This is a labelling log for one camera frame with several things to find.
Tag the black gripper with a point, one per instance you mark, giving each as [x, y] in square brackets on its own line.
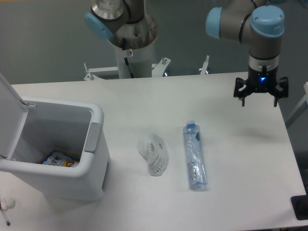
[259, 82]

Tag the clear blue plastic bottle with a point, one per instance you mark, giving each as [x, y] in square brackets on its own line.
[194, 156]

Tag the clear plastic bag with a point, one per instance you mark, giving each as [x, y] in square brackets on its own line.
[154, 150]

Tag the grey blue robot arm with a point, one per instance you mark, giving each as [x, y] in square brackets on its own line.
[249, 22]

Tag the white trash can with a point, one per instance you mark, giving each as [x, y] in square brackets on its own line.
[56, 146]

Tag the white trash can lid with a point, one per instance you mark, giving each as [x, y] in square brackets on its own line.
[13, 114]

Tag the colourful snack wrapper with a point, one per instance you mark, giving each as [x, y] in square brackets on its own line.
[60, 159]

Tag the white crumpled tissue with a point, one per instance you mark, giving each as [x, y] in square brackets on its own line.
[8, 203]

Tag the white frame at right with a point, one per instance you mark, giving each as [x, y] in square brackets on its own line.
[299, 109]

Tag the white pedestal base frame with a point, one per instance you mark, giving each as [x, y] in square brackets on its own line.
[158, 70]

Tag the black clamp mount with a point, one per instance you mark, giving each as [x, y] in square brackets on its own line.
[300, 206]

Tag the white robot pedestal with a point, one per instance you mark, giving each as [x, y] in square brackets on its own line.
[134, 45]

